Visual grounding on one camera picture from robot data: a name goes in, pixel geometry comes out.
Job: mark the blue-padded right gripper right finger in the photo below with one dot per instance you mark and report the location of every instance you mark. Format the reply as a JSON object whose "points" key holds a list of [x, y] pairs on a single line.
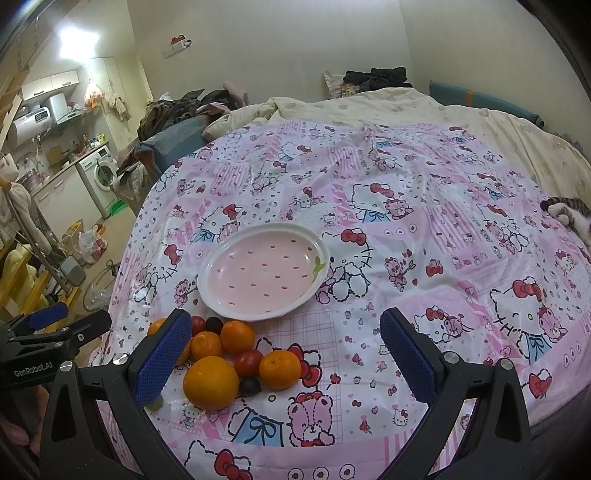
{"points": [[497, 443]]}

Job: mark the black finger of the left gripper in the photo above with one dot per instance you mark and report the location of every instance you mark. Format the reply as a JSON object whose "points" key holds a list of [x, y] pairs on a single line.
{"points": [[86, 329]]}

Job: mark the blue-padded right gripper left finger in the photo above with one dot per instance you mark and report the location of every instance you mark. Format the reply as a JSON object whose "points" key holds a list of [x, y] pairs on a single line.
{"points": [[75, 443]]}

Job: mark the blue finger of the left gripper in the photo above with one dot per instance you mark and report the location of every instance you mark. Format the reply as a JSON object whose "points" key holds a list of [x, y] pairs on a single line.
{"points": [[47, 316]]}

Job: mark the small red cherry tomato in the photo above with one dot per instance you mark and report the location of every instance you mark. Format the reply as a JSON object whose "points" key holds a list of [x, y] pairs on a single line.
{"points": [[197, 325]]}

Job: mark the large orange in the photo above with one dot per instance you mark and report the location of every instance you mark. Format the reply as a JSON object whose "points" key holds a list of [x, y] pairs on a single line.
{"points": [[211, 383]]}

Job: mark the mandarin orange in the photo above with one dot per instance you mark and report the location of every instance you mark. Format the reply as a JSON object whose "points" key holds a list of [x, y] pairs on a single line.
{"points": [[204, 344], [280, 370], [237, 337]]}

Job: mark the mandarin orange top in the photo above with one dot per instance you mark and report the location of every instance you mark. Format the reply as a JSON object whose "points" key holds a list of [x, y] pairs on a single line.
{"points": [[237, 337]]}

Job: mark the person's left hand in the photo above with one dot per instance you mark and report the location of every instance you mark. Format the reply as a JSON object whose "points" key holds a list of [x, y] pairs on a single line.
{"points": [[31, 402]]}

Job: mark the yellow wooden railing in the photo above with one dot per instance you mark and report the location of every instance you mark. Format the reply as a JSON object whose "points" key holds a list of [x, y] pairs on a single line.
{"points": [[23, 286]]}

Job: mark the green grape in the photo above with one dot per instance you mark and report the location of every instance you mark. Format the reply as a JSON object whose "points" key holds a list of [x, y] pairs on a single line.
{"points": [[156, 404]]}

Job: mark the white plastic bag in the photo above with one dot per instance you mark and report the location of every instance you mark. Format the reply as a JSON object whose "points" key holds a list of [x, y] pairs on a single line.
{"points": [[91, 245]]}

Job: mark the dark plum upper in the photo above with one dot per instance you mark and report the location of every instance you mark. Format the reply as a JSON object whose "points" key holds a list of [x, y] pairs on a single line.
{"points": [[214, 325]]}

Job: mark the dark plum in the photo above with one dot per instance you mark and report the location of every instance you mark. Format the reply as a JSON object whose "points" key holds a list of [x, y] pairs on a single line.
{"points": [[214, 325], [249, 387]]}

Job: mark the dark plum lower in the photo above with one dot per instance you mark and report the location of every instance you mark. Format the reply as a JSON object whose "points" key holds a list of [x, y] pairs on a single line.
{"points": [[249, 387]]}

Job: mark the white washing machine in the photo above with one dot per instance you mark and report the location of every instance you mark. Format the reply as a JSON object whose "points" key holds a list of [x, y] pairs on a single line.
{"points": [[97, 170]]}

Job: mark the pink strawberry ceramic plate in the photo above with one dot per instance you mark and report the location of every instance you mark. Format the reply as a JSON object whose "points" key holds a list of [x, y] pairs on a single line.
{"points": [[263, 272]]}

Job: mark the white water heater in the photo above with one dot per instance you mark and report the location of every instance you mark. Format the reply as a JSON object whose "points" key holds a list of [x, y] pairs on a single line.
{"points": [[28, 126]]}

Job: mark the pink Hello Kitty sheet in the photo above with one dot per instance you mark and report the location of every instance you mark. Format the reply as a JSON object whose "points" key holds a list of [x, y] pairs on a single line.
{"points": [[425, 218]]}

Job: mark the teal bed headboard cushion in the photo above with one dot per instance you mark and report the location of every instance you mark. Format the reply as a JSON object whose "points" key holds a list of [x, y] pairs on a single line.
{"points": [[165, 148]]}

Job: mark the pile of dark clothes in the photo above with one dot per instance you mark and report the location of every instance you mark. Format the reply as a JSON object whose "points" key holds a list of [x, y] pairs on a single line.
{"points": [[164, 113]]}

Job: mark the tabby cat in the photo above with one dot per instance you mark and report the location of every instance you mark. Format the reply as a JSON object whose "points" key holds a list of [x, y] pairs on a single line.
{"points": [[572, 213]]}

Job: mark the cream floral duvet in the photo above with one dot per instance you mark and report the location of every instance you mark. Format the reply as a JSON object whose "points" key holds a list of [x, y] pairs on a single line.
{"points": [[556, 166]]}

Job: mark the teal pillow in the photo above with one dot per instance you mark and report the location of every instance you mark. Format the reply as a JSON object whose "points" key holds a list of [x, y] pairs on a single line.
{"points": [[448, 94]]}

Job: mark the black clothes on bed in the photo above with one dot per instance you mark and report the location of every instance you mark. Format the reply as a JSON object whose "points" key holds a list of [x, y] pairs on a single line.
{"points": [[378, 79]]}

